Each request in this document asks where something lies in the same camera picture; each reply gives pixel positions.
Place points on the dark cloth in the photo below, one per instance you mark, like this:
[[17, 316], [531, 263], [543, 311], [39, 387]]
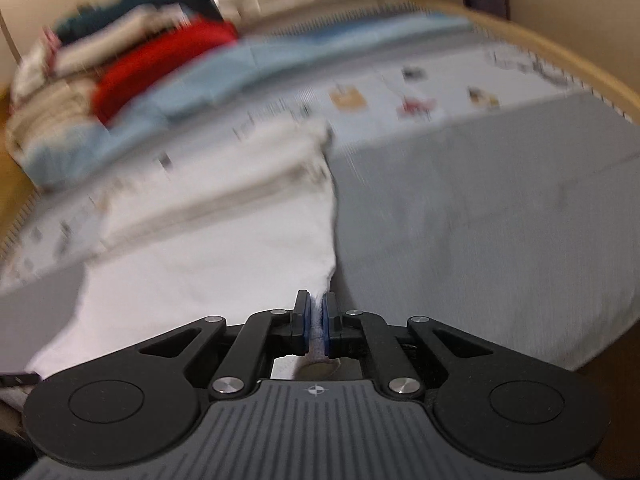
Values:
[[120, 12]]

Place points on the wooden bed frame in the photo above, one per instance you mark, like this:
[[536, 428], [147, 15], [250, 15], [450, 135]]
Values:
[[575, 57]]

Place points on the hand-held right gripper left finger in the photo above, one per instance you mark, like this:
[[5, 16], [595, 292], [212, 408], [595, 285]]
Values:
[[301, 321]]

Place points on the red blanket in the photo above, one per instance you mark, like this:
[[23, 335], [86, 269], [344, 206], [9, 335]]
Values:
[[160, 65]]

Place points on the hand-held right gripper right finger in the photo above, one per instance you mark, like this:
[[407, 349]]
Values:
[[330, 323]]

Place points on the light blue blanket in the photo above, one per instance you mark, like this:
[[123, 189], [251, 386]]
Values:
[[260, 67]]

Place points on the white long-sleeve shirt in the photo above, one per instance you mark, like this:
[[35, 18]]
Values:
[[225, 260]]

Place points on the cream folded blanket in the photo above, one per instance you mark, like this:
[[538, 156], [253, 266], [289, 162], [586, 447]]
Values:
[[55, 110]]

